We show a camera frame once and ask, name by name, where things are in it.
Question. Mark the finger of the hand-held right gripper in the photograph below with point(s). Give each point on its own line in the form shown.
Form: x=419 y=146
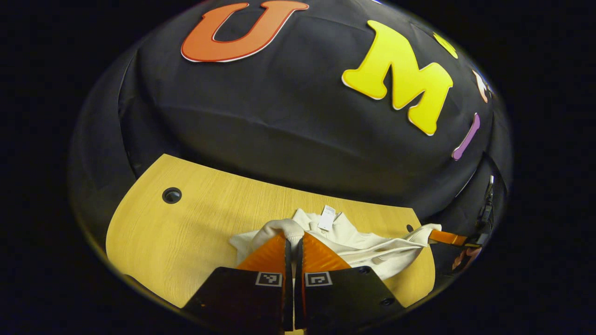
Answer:
x=447 y=237

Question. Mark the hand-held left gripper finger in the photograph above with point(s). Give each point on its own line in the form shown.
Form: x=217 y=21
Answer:
x=298 y=260
x=288 y=260

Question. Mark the black backdrop cloth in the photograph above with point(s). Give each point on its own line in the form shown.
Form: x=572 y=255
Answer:
x=279 y=116

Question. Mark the cream white garment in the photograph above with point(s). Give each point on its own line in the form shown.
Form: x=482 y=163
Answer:
x=368 y=253

